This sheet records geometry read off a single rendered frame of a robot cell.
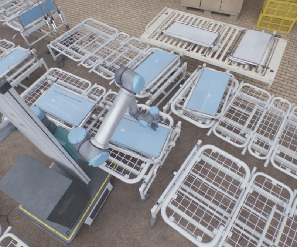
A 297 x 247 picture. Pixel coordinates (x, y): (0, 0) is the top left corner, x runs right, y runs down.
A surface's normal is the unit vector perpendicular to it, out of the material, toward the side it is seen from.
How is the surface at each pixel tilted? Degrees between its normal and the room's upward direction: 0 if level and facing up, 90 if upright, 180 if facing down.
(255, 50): 3
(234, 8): 90
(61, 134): 0
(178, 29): 6
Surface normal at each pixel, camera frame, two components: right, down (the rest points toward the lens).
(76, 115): -0.09, -0.48
